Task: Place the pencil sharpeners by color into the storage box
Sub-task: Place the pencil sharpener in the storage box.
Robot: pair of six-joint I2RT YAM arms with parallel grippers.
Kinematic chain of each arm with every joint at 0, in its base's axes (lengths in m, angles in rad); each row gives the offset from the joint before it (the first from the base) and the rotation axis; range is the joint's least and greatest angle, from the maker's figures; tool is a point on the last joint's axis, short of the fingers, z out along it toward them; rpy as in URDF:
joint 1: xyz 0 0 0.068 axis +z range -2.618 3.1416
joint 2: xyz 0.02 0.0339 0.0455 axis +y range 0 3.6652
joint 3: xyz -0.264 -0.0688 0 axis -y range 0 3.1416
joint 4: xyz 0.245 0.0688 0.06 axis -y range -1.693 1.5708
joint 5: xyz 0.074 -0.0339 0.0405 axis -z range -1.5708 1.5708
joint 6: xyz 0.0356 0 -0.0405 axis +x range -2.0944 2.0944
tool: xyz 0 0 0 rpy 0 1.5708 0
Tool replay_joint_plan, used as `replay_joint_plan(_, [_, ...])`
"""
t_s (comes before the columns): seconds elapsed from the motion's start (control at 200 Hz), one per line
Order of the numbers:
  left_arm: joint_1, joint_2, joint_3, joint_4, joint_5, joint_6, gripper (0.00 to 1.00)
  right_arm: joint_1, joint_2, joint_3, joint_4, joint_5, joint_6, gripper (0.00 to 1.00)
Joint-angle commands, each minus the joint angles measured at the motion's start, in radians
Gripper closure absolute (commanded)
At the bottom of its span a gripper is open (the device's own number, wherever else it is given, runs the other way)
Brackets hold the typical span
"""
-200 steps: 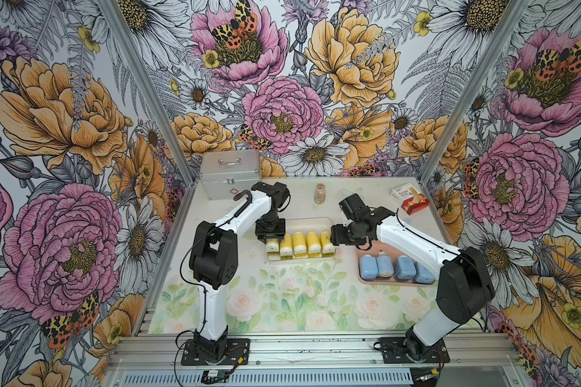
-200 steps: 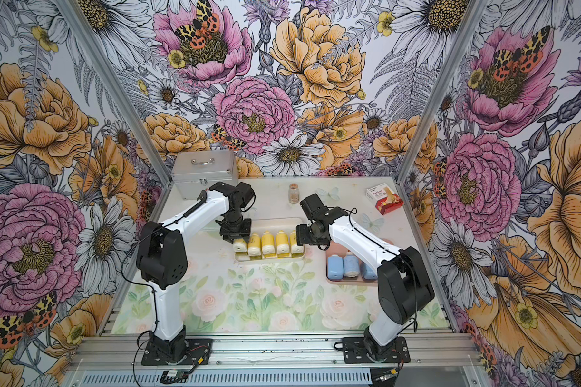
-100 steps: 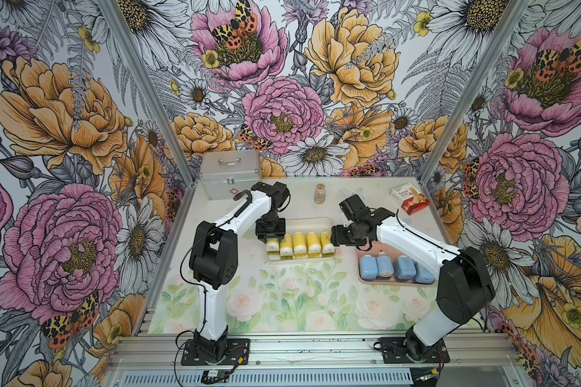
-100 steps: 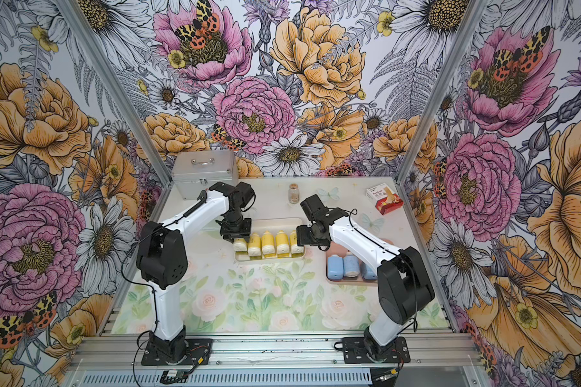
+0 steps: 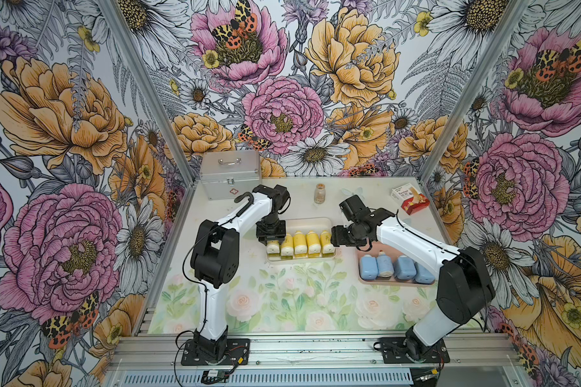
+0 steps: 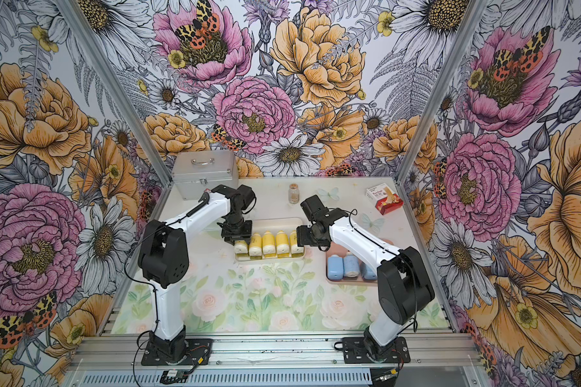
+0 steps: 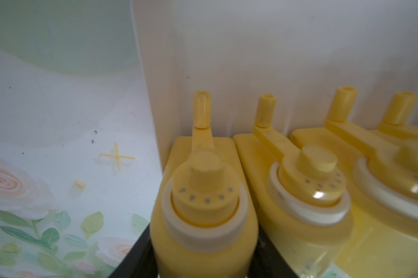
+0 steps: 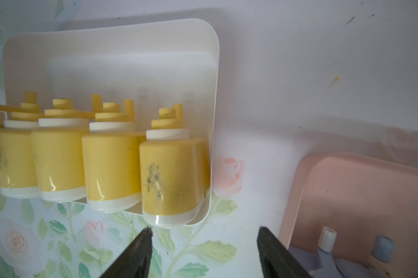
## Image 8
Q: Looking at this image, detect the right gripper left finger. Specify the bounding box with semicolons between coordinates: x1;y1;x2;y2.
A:
101;227;153;278

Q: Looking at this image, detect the white rectangular tray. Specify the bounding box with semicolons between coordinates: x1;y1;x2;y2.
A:
3;19;219;226

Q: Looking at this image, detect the pink rectangular tray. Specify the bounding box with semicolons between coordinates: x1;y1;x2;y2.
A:
278;154;418;278

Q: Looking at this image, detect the blue sharpener with white nozzle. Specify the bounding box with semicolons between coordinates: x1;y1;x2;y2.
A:
335;235;398;278

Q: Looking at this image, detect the yellow sharpener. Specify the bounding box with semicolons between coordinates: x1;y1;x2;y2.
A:
31;95;103;203
82;100;146;213
139;104;211;228
0;91;44;199

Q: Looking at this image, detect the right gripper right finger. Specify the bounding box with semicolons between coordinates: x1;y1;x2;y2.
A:
257;227;311;278

